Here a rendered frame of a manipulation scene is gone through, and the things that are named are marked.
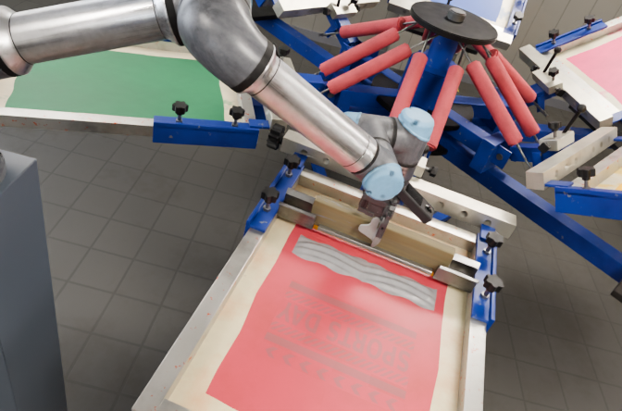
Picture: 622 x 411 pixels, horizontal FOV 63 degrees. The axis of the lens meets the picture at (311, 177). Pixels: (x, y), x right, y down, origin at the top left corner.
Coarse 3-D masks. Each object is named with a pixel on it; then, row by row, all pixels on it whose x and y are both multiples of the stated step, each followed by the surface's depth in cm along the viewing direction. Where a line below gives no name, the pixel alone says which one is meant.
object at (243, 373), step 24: (288, 240) 126; (336, 240) 130; (288, 264) 120; (312, 264) 122; (264, 288) 113; (336, 288) 118; (264, 312) 108; (240, 336) 102; (264, 336) 103; (240, 360) 98; (264, 360) 99; (216, 384) 93; (240, 384) 94; (264, 384) 95; (288, 384) 97; (312, 384) 98; (240, 408) 91; (264, 408) 92; (288, 408) 93; (312, 408) 94
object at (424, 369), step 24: (384, 264) 127; (360, 288) 119; (432, 288) 125; (384, 312) 115; (408, 312) 117; (432, 312) 119; (432, 336) 113; (432, 360) 108; (408, 384) 102; (432, 384) 104; (336, 408) 95; (360, 408) 96; (384, 408) 97; (408, 408) 98
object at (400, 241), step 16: (320, 208) 125; (336, 208) 124; (352, 208) 125; (336, 224) 126; (352, 224) 124; (368, 240) 126; (384, 240) 124; (400, 240) 123; (416, 240) 121; (432, 240) 122; (416, 256) 124; (432, 256) 122; (448, 256) 121
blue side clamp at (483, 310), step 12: (480, 240) 136; (480, 252) 132; (492, 252) 132; (480, 264) 129; (492, 264) 128; (480, 276) 125; (480, 288) 122; (480, 300) 119; (492, 300) 118; (480, 312) 116; (492, 312) 115
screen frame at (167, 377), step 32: (320, 192) 143; (352, 192) 141; (416, 224) 139; (448, 224) 140; (224, 288) 106; (192, 320) 98; (192, 352) 94; (480, 352) 108; (160, 384) 87; (480, 384) 102
